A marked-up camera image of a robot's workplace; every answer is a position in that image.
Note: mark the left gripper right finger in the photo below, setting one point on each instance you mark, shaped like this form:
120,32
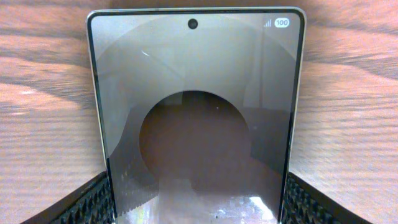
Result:
304,204

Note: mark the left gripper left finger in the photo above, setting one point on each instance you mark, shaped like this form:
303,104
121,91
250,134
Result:
90,203

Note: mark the Galaxy S25 Ultra smartphone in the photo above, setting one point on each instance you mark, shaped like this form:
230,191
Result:
196,110

